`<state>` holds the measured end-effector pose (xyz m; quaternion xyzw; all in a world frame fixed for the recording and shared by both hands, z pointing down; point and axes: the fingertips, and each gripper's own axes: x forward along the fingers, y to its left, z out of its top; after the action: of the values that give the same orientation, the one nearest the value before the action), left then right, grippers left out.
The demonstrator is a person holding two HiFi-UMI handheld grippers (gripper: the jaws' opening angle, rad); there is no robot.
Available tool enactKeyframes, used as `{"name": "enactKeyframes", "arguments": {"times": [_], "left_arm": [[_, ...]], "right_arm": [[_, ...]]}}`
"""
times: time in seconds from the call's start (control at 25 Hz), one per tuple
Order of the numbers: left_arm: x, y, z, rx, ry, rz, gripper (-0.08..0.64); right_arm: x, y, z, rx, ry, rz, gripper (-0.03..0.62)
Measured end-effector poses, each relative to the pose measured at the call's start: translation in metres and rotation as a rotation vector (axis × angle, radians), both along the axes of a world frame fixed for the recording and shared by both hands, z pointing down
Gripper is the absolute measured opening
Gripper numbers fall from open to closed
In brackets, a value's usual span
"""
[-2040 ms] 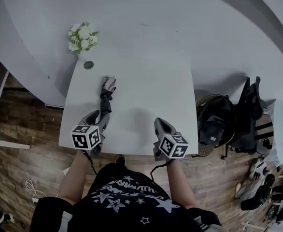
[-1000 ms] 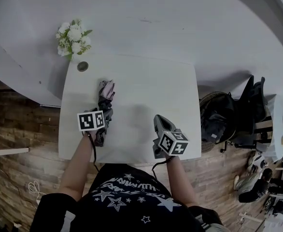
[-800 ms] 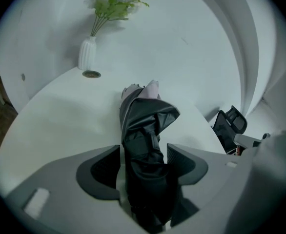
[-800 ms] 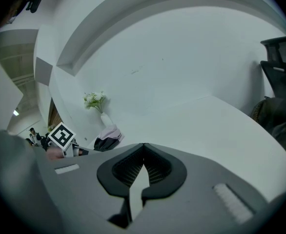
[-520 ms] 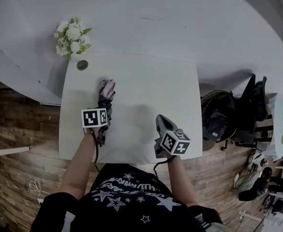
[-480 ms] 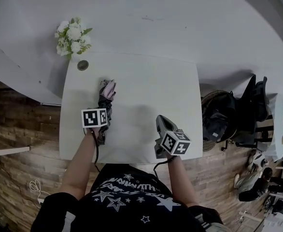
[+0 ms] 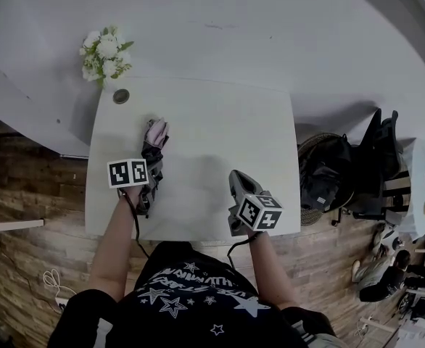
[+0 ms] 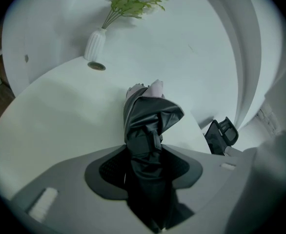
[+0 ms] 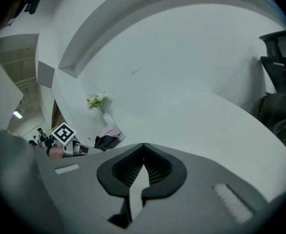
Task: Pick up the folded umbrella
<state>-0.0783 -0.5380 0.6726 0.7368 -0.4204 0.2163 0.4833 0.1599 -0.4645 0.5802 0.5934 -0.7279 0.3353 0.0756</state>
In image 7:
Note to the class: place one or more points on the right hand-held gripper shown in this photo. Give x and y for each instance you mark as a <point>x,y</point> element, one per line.
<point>259,212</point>

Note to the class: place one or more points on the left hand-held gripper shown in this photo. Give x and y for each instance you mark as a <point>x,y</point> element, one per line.
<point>127,172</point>

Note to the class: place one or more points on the black umbrella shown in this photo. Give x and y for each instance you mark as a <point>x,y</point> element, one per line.
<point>156,138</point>

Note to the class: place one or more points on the person's left forearm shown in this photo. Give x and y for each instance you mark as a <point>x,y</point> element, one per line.
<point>112,248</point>

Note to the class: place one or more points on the person's right forearm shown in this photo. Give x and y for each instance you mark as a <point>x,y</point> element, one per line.
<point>272,270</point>

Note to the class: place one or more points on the wicker chair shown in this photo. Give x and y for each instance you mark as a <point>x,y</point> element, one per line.
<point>307,216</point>

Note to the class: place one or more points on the black backpack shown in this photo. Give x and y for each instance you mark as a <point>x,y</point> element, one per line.
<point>325,176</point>

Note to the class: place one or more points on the white flowers in vase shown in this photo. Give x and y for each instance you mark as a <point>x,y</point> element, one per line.
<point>105,54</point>

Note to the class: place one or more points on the person's black star-print shirt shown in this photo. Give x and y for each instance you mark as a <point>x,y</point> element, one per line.
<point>198,303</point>

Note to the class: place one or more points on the black office chair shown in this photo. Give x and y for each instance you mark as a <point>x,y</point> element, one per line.
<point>375,158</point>

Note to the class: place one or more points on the white and black rounded object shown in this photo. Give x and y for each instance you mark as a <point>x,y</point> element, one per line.
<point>386,239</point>

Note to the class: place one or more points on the round table with white cloth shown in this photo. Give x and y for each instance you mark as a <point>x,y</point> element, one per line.
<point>419,187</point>

